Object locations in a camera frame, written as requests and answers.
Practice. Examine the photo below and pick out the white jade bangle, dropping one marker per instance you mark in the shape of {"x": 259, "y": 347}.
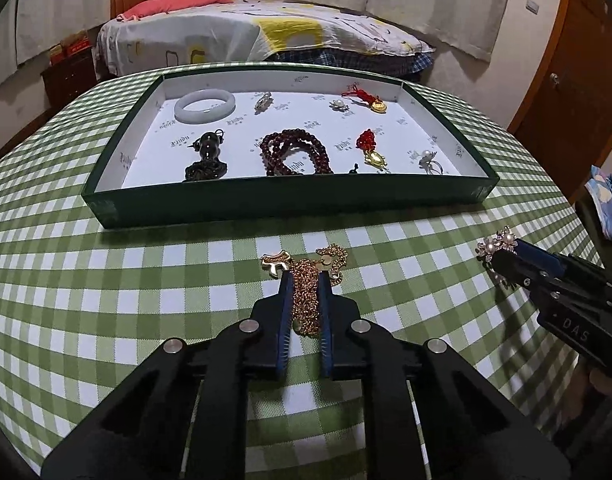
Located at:
{"x": 205, "y": 119}

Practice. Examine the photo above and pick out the person's right hand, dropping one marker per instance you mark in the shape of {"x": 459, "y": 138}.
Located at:
{"x": 608, "y": 385}

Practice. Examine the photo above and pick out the large pearl flower brooch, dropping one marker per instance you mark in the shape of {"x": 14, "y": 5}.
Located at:
{"x": 500, "y": 240}

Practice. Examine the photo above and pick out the dark wooden nightstand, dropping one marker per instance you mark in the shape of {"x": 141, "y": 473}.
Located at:
{"x": 68, "y": 80}

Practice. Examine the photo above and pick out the white wall switch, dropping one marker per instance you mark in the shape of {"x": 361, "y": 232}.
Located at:
{"x": 533, "y": 6}

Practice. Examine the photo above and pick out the red gift boxes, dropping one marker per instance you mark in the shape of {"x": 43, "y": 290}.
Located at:
{"x": 71, "y": 47}

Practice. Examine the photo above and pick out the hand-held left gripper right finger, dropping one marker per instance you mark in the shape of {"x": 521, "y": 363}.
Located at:
{"x": 326, "y": 325}

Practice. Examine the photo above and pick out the pink pillow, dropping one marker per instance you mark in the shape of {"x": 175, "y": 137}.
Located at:
{"x": 186, "y": 2}

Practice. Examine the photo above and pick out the green checkered tablecloth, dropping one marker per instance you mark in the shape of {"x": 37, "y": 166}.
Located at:
{"x": 136, "y": 285}

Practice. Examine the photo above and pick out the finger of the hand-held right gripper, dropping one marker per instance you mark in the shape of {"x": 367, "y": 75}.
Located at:
{"x": 510, "y": 266}
{"x": 538, "y": 258}

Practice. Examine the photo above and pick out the light blue cloth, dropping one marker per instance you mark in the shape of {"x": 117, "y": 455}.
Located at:
{"x": 608, "y": 200}

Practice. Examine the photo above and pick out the small black charm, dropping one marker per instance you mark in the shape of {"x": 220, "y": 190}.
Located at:
{"x": 355, "y": 170}

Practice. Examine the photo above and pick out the blue plaid bed sheet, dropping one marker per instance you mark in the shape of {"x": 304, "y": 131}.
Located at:
{"x": 375, "y": 62}

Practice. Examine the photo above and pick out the green cardboard tray box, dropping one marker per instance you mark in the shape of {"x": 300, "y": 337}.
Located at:
{"x": 286, "y": 200}

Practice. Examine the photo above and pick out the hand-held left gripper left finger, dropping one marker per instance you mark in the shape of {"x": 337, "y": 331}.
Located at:
{"x": 285, "y": 320}

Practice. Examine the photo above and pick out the small silver brooch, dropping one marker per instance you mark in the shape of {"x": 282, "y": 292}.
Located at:
{"x": 262, "y": 102}

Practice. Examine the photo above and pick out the small pearl flower brooch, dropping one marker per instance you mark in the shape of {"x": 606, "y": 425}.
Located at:
{"x": 338, "y": 105}

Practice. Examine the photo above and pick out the bed with patterned cover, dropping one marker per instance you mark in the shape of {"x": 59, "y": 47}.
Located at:
{"x": 236, "y": 30}

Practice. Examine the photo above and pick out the brown wooden door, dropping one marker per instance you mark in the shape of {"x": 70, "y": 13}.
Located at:
{"x": 580, "y": 85}

